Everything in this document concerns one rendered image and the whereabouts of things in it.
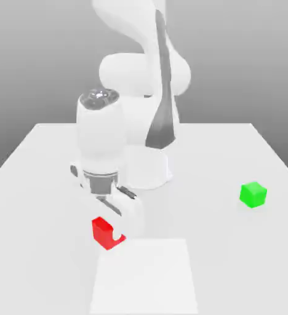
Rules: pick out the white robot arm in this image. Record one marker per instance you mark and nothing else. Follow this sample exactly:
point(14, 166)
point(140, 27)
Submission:
point(144, 73)

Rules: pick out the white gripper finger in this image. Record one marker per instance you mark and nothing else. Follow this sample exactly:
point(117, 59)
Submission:
point(118, 230)

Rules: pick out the small red cube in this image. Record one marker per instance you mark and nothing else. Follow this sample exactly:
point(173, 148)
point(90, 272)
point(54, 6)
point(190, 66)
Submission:
point(102, 233)

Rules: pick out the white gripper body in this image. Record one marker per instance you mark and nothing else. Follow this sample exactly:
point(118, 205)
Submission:
point(130, 211)

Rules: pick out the small green cube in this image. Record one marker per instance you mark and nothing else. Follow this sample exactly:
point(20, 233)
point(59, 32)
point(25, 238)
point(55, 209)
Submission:
point(253, 195)

